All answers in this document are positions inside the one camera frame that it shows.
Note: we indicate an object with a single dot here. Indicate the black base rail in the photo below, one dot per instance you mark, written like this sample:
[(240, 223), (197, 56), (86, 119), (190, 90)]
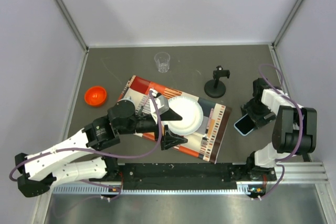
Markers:
[(182, 176)]

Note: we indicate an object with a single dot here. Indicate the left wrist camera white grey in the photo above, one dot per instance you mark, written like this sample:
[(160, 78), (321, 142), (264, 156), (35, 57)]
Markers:
[(158, 104)]

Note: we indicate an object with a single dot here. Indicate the grey small mug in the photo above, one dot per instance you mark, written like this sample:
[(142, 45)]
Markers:
[(127, 99)]

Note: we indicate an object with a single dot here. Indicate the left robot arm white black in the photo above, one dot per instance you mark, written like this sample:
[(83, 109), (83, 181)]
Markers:
[(81, 156)]

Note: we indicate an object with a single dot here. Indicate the orange plastic bowl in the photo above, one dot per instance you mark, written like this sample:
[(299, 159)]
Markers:
[(95, 96)]

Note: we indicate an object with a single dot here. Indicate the black phone stand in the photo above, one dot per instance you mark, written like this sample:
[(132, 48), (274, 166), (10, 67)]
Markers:
[(215, 88)]

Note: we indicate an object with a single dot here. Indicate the phone with light blue case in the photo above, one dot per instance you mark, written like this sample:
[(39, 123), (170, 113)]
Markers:
[(244, 125)]

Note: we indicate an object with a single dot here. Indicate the grey slotted cable duct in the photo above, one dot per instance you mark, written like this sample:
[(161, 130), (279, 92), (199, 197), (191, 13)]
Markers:
[(86, 189)]

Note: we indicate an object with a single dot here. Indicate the colourful patterned placemat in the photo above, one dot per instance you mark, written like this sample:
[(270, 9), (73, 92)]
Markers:
[(205, 142)]

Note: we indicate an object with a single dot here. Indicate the clear plastic cup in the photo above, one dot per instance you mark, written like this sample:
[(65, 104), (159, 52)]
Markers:
[(162, 61)]

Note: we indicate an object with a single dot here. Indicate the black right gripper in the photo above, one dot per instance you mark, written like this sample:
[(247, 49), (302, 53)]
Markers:
[(259, 120)]

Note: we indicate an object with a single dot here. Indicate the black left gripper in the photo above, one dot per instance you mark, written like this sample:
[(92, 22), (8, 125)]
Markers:
[(169, 140)]

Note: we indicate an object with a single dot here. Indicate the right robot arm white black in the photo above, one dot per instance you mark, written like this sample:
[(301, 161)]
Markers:
[(294, 133)]

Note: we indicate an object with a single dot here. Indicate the white paper plate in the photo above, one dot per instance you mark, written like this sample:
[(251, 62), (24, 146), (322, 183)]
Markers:
[(190, 111)]

